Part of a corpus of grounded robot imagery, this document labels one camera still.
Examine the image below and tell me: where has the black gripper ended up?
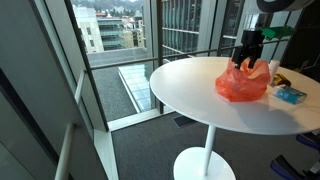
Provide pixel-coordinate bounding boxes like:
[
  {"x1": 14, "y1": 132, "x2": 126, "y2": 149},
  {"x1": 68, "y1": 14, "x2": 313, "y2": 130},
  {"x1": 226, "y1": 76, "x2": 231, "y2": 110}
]
[{"x1": 231, "y1": 28, "x2": 265, "y2": 70}]

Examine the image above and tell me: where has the orange plastic bag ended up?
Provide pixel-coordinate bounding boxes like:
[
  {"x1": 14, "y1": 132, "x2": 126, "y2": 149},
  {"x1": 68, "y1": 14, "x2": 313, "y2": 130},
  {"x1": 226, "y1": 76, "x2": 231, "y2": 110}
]
[{"x1": 214, "y1": 58, "x2": 272, "y2": 103}]

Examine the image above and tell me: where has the yellow label brown bottle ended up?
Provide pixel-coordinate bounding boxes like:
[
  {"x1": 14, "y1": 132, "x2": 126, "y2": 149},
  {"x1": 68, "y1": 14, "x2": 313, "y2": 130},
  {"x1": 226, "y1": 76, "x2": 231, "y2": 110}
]
[{"x1": 273, "y1": 73, "x2": 292, "y2": 88}]

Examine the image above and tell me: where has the clear blue plastic box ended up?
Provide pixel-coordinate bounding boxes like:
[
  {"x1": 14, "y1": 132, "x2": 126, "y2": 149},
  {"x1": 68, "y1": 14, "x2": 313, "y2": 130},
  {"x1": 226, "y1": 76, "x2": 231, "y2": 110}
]
[{"x1": 272, "y1": 85, "x2": 308, "y2": 105}]

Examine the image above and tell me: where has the dark floor vent panel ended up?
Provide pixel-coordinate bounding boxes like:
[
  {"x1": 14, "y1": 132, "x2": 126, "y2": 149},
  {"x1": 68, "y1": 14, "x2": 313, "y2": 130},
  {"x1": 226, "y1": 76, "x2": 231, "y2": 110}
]
[{"x1": 172, "y1": 113, "x2": 198, "y2": 128}]

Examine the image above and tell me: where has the blue black equipment base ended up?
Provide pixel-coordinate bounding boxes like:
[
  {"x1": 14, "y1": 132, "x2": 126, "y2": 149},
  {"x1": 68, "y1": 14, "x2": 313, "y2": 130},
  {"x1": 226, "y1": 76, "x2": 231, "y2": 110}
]
[
  {"x1": 269, "y1": 154, "x2": 320, "y2": 180},
  {"x1": 295, "y1": 131, "x2": 320, "y2": 152}
]

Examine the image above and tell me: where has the glass skylight roof outside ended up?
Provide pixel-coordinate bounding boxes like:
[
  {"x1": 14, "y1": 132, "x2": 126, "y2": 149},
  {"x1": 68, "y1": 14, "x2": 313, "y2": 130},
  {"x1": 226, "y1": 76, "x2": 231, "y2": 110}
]
[{"x1": 117, "y1": 63, "x2": 155, "y2": 113}]

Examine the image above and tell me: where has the dark metal window railing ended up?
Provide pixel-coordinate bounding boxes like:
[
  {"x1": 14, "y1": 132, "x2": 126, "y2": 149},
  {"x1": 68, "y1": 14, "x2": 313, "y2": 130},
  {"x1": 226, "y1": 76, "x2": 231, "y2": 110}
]
[{"x1": 89, "y1": 38, "x2": 290, "y2": 70}]

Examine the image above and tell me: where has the green glass building outside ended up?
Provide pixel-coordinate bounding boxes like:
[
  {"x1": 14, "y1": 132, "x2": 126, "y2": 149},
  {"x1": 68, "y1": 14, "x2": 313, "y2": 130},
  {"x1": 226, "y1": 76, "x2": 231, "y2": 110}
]
[{"x1": 96, "y1": 17, "x2": 126, "y2": 52}]

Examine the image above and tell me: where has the white building outside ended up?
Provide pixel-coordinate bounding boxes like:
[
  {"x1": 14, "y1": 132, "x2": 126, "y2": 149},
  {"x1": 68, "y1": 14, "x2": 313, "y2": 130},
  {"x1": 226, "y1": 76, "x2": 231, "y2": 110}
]
[{"x1": 73, "y1": 5, "x2": 105, "y2": 54}]

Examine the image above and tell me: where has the white handrail bar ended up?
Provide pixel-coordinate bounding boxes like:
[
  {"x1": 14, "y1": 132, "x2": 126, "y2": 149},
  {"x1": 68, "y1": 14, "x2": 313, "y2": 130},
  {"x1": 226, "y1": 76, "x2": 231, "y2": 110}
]
[
  {"x1": 74, "y1": 69, "x2": 86, "y2": 105},
  {"x1": 54, "y1": 123, "x2": 77, "y2": 180}
]

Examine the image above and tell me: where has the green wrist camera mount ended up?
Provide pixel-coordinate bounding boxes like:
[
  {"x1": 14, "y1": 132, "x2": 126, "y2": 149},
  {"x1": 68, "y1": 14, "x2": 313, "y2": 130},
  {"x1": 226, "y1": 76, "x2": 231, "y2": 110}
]
[{"x1": 261, "y1": 25, "x2": 296, "y2": 41}]

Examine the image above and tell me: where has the white table pedestal base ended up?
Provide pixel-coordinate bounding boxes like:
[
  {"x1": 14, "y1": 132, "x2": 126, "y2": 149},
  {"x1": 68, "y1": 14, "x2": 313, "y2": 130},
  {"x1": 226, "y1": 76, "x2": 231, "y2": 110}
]
[{"x1": 173, "y1": 124, "x2": 237, "y2": 180}]

